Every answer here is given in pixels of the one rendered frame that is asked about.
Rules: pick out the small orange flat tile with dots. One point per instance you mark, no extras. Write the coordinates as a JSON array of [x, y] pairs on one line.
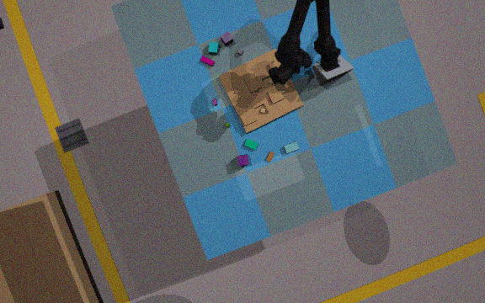
[[270, 156]]

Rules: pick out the magenta rectangular bar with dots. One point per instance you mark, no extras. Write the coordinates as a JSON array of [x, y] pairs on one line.
[[207, 61]]

